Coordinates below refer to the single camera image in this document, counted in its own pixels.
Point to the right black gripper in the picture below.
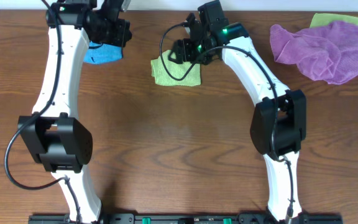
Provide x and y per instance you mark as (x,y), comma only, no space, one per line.
(185,51)

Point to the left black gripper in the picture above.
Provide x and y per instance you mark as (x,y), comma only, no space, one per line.
(122,28)

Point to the green microfiber cloth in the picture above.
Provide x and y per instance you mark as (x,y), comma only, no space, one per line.
(161,77)

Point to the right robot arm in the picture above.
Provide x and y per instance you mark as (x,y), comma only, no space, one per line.
(279,121)

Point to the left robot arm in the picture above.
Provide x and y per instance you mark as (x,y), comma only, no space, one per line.
(52,133)

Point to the blue folded cloth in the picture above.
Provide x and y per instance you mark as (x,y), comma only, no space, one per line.
(98,54)

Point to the purple crumpled cloth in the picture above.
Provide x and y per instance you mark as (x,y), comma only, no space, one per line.
(328,53)

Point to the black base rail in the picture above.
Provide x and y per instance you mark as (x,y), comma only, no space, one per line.
(243,218)

